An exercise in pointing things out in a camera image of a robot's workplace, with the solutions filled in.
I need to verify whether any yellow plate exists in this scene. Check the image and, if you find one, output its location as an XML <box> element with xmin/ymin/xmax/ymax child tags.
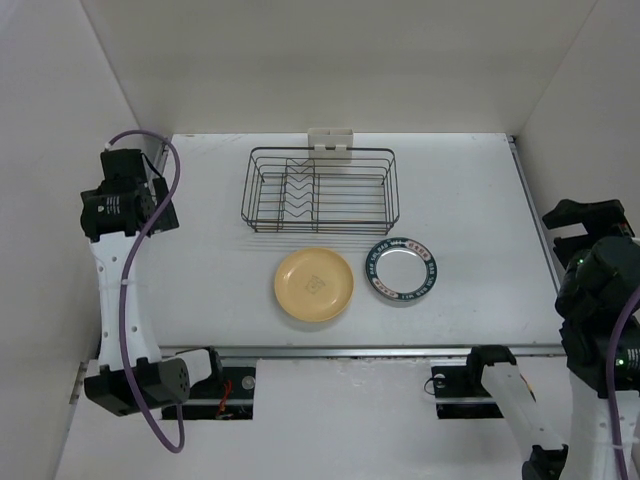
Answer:
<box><xmin>274</xmin><ymin>247</ymin><xmax>355</xmax><ymax>323</ymax></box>

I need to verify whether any dark green rimmed plate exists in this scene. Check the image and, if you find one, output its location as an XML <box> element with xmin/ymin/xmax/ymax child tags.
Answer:
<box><xmin>364</xmin><ymin>237</ymin><xmax>438</xmax><ymax>307</ymax></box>

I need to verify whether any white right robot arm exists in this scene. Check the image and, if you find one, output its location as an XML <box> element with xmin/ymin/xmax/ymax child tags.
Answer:
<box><xmin>463</xmin><ymin>199</ymin><xmax>639</xmax><ymax>479</ymax></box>

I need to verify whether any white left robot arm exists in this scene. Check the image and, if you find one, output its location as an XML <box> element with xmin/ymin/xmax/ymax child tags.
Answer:
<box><xmin>80</xmin><ymin>149</ymin><xmax>224</xmax><ymax>416</ymax></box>

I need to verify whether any white plastic cutlery holder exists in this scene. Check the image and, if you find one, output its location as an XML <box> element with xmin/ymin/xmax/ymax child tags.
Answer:
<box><xmin>307</xmin><ymin>128</ymin><xmax>354</xmax><ymax>164</ymax></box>

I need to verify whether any metal wire dish rack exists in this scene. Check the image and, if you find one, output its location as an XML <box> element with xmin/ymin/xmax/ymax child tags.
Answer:
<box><xmin>241</xmin><ymin>146</ymin><xmax>400</xmax><ymax>235</ymax></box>

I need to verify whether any aluminium front rail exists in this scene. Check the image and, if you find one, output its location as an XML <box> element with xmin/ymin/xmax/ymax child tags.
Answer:
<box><xmin>160</xmin><ymin>344</ymin><xmax>565</xmax><ymax>359</ymax></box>

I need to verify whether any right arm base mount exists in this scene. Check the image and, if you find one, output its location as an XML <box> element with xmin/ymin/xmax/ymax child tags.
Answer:
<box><xmin>426</xmin><ymin>345</ymin><xmax>537</xmax><ymax>421</ymax></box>

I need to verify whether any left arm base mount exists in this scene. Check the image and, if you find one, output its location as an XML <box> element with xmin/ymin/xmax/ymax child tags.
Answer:
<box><xmin>182</xmin><ymin>365</ymin><xmax>256</xmax><ymax>421</ymax></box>

